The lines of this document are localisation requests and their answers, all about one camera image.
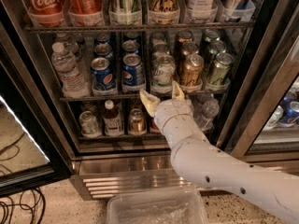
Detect red can bottom shelf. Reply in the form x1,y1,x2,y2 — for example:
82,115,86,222
149,119,160,133

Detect silver can bottom shelf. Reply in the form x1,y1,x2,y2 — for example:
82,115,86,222
79,111,102,138

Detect clear plastic bin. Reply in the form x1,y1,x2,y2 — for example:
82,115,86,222
107,187,208,224

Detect white green 7up can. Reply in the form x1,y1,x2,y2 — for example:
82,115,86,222
152,54,175,87

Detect wire shelf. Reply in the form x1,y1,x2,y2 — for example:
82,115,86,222
24,21,254,34
60,91,227,102

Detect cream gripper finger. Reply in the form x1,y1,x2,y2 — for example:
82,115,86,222
172,80,185,101
139,89,161,117

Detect gold La Croix can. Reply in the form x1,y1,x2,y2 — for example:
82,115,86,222
148,0,180,25

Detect middle wire shelf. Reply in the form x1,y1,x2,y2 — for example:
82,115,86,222
60,91,227,102

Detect open fridge glass door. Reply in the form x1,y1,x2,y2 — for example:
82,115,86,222
0,5,71,198

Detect pepsi can row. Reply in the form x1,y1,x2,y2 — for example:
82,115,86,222
93,44,113,60
121,40,140,56

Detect front green can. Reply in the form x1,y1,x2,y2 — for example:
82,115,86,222
206,52,234,86

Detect steel fridge bottom grille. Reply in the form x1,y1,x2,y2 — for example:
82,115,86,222
69,149,299,202

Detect brown juice bottle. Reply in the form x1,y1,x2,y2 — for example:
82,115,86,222
103,100,124,136

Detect front blue Pepsi can right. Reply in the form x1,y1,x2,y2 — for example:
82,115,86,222
122,53,145,87

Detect top wire shelf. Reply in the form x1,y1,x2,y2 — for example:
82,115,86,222
24,21,254,34

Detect blue Red Bull can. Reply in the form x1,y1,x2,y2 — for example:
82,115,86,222
220,0,253,22

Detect orange red soda can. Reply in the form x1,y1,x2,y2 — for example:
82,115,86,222
68,0,104,27

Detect blue can behind right door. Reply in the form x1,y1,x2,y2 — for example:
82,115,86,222
278,101,299,127

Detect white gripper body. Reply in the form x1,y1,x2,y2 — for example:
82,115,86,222
154,99,192,126

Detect front blue Pepsi can left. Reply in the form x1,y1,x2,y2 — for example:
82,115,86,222
91,57,116,91

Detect front gold can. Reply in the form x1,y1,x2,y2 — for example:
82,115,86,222
179,54,204,87

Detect front water bottle middle shelf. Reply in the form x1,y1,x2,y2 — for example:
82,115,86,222
51,42,90,98

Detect red Coca-Cola can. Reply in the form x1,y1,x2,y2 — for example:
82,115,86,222
28,0,63,27

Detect green striped tall can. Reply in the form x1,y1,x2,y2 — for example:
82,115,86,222
109,0,141,25

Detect water bottle bottom right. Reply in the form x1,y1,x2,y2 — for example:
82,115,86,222
194,99,220,132

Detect blue pepsi can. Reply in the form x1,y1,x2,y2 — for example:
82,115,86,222
91,57,116,91
122,53,145,87

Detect right fridge glass door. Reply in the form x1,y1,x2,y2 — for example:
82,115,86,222
227,5,299,167

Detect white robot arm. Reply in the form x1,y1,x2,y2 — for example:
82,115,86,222
139,81,299,224

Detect gold can bottom shelf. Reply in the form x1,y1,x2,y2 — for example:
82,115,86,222
128,108,146,135

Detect black floor cables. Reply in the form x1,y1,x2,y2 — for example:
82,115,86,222
0,188,47,224

